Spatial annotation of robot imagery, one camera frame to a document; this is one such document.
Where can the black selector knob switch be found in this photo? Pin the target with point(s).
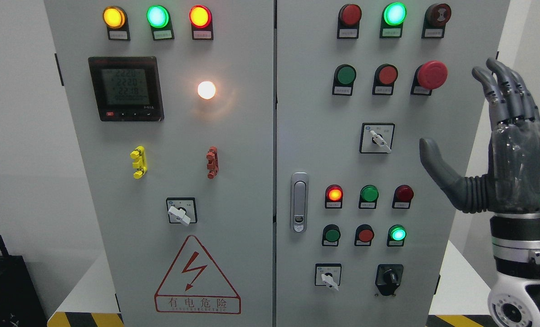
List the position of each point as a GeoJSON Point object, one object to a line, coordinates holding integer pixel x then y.
{"type": "Point", "coordinates": [388, 278]}

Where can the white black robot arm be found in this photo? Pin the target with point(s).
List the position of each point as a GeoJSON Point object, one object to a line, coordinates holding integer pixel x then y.
{"type": "Point", "coordinates": [514, 300]}

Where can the yellow terminal connector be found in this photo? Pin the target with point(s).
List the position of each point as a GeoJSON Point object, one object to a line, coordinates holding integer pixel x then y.
{"type": "Point", "coordinates": [139, 162]}

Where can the green push button upper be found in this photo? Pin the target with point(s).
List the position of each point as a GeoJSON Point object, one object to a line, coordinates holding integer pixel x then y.
{"type": "Point", "coordinates": [344, 77]}

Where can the red orange indicator light top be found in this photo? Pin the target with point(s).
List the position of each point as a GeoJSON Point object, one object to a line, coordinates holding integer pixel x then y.
{"type": "Point", "coordinates": [201, 20]}

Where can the lit green indicator lower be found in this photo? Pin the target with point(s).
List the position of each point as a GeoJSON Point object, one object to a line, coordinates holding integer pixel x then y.
{"type": "Point", "coordinates": [396, 236]}

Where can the bright green indicator top right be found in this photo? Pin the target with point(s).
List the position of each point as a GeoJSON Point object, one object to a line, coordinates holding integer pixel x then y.
{"type": "Point", "coordinates": [392, 19]}

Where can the red emergency stop button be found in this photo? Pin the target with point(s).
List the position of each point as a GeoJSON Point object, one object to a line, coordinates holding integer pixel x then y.
{"type": "Point", "coordinates": [429, 76]}

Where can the green push button lower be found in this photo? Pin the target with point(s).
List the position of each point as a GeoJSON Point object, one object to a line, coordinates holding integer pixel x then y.
{"type": "Point", "coordinates": [331, 236]}

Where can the green push button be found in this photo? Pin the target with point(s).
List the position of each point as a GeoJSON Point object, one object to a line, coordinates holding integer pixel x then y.
{"type": "Point", "coordinates": [331, 236]}
{"type": "Point", "coordinates": [344, 77]}

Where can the lit red indicator middle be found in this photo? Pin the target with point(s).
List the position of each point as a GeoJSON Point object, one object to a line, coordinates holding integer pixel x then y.
{"type": "Point", "coordinates": [333, 197]}

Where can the red push button upper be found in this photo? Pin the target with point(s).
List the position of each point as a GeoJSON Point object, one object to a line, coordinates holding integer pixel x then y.
{"type": "Point", "coordinates": [384, 79]}

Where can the red electrical hazard warning sign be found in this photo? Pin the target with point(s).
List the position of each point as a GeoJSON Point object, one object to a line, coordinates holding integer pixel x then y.
{"type": "Point", "coordinates": [195, 284]}

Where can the gray robotic hand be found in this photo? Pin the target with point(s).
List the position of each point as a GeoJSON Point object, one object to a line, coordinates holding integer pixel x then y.
{"type": "Point", "coordinates": [512, 183]}

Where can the dark red buzzer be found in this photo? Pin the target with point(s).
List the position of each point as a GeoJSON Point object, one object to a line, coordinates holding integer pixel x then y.
{"type": "Point", "coordinates": [435, 20]}

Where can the silver door lock handle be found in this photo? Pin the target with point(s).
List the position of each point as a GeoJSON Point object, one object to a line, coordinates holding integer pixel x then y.
{"type": "Point", "coordinates": [298, 201]}

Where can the red push button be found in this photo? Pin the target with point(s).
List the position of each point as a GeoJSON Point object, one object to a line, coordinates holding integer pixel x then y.
{"type": "Point", "coordinates": [364, 235]}
{"type": "Point", "coordinates": [384, 79]}

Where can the white glowing indicator light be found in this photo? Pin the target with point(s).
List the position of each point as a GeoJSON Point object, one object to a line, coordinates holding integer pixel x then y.
{"type": "Point", "coordinates": [206, 90]}

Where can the red push button lower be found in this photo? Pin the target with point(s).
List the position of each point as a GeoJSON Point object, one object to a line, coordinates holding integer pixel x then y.
{"type": "Point", "coordinates": [364, 235]}

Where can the left door gray rotary switch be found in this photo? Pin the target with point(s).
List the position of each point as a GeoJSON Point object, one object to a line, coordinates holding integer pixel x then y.
{"type": "Point", "coordinates": [181, 210]}

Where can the black box with antenna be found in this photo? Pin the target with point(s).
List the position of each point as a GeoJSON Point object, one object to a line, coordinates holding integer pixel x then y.
{"type": "Point", "coordinates": [19, 303]}

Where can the gray electrical cabinet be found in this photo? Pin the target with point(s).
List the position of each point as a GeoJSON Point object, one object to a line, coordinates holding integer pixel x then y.
{"type": "Point", "coordinates": [274, 114]}

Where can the green indicator light top left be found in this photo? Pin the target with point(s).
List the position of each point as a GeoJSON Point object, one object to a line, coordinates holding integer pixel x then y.
{"type": "Point", "coordinates": [160, 23]}

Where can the digital power meter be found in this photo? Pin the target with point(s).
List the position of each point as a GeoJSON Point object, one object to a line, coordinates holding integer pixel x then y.
{"type": "Point", "coordinates": [127, 88]}

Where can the yellow indicator light top left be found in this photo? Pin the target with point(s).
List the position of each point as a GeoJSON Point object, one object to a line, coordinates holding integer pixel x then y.
{"type": "Point", "coordinates": [116, 21]}

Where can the dark red indicator top right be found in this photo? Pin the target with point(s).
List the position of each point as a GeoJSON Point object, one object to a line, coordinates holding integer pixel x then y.
{"type": "Point", "coordinates": [348, 21]}

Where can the red terminal connector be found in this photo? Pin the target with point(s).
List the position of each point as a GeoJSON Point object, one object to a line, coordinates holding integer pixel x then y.
{"type": "Point", "coordinates": [212, 162]}

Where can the green indicator middle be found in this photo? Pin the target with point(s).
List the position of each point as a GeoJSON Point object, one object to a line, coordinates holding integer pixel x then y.
{"type": "Point", "coordinates": [368, 197]}

